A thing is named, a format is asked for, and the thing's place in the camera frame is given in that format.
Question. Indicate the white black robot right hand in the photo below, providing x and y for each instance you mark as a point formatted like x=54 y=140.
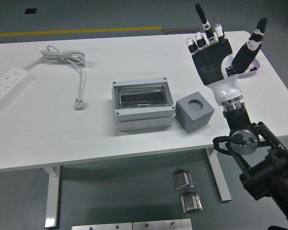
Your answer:
x=213 y=62

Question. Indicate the transparent hinged box lid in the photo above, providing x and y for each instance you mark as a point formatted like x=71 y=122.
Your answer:
x=141 y=97

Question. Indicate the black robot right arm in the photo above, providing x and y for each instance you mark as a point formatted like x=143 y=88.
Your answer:
x=266 y=172

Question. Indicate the metal floor socket box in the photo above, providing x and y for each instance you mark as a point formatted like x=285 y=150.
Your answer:
x=190 y=203
x=181 y=179

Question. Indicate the clear plastic bag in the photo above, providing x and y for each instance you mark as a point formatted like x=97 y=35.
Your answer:
x=236 y=49

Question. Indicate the purple plastic tray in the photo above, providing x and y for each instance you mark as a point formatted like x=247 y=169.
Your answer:
x=254 y=73

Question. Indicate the dark floor sign plate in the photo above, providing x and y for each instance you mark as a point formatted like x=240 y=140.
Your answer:
x=180 y=31

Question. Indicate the grey cube holder block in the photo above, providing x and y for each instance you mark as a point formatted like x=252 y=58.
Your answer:
x=194 y=119

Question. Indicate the white table leg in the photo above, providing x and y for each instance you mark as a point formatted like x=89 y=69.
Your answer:
x=224 y=189
x=52 y=191

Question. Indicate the black square floor hatch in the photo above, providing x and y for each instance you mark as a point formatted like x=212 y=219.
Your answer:
x=30 y=11

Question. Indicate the grey metal plate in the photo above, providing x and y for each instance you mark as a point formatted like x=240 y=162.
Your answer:
x=100 y=226

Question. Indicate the white power strip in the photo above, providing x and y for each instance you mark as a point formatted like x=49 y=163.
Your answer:
x=4 y=83

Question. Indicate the grey plastic enclosure box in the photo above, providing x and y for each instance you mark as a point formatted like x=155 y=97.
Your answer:
x=144 y=116

